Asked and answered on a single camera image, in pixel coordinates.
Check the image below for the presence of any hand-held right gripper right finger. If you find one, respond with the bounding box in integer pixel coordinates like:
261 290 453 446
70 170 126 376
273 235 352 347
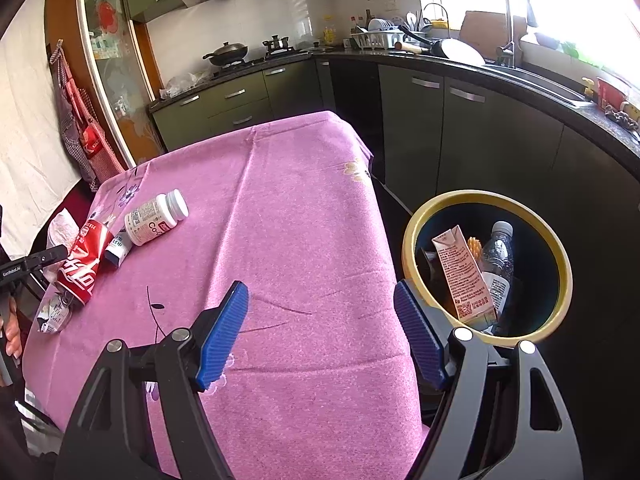
393 280 586 480

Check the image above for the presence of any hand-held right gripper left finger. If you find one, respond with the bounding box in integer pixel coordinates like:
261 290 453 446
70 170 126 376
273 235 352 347
54 281 249 480

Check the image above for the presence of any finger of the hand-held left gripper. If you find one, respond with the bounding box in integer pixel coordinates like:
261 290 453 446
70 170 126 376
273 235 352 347
20 265 56 301

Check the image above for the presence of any red soda can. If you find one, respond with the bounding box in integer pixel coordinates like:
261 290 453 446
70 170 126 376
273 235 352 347
54 219 116 307

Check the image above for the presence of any white red milk carton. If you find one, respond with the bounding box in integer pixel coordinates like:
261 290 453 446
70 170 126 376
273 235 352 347
431 225 498 327

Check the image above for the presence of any clear plastic water bottle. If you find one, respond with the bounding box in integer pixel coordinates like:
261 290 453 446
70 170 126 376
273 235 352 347
479 221 516 323

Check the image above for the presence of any yellow rimmed trash bin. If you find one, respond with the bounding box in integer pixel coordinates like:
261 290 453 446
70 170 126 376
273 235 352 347
401 190 573 346

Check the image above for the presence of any person's left hand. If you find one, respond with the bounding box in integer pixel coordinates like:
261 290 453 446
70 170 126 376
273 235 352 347
0 300 23 361

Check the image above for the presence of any crumpled printed packet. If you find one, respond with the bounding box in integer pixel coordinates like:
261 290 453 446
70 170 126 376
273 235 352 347
36 292 75 335

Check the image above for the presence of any crumpled clear plastic wrapper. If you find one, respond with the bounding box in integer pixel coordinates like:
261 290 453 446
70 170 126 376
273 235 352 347
46 210 81 281

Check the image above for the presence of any dark red chair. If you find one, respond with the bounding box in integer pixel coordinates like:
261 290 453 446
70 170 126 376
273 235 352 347
50 180 98 226

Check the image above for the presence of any white blue tube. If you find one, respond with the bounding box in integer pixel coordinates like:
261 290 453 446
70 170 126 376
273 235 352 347
104 230 133 267

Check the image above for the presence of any white pill bottle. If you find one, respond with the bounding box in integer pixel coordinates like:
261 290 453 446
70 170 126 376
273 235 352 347
123 189 190 247

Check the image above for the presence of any white hanging cloth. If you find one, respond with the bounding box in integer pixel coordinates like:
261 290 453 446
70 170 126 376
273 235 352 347
0 0 83 261

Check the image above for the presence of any dark checked apron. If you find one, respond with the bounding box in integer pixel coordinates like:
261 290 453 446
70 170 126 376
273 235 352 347
52 50 98 188

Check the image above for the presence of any red checked apron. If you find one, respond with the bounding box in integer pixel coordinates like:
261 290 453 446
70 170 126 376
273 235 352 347
62 52 126 176

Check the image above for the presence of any pink floral tablecloth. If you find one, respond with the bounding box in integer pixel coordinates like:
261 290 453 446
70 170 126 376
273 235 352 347
22 110 436 480

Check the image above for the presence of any green kitchen cabinet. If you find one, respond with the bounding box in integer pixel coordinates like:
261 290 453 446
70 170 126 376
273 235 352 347
150 57 640 311

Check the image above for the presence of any frosted glass sliding door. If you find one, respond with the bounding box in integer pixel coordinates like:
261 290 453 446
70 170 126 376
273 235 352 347
75 0 166 166

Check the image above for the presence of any clear plastic bag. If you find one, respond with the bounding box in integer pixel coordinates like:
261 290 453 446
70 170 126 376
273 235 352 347
160 71 211 98

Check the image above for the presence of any black kitchen countertop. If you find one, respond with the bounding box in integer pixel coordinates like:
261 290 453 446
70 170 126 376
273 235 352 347
149 44 640 181

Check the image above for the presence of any black wok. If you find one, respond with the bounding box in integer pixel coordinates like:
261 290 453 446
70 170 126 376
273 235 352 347
202 42 249 68

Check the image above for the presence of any gas stove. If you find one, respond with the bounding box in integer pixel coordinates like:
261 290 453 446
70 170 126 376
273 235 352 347
210 47 313 70

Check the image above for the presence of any steel kitchen sink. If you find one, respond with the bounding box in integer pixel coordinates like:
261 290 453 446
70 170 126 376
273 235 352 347
480 62 596 108

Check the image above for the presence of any small black pot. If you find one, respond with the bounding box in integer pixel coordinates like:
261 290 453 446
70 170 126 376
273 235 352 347
263 35 296 57

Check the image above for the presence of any white dish rack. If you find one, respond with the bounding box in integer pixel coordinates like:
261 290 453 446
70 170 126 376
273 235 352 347
350 17 406 51

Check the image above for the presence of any red plastic container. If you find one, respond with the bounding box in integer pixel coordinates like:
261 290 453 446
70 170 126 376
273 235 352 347
595 76 632 111

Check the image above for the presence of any brown cutting board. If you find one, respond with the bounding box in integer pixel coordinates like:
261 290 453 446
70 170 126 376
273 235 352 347
459 10 528 58

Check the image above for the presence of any chrome kitchen faucet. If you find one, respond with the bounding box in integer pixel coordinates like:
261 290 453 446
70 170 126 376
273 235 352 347
495 0 538 68

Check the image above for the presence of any frying pan with black handle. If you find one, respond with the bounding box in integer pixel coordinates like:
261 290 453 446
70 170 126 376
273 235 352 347
400 25 486 66

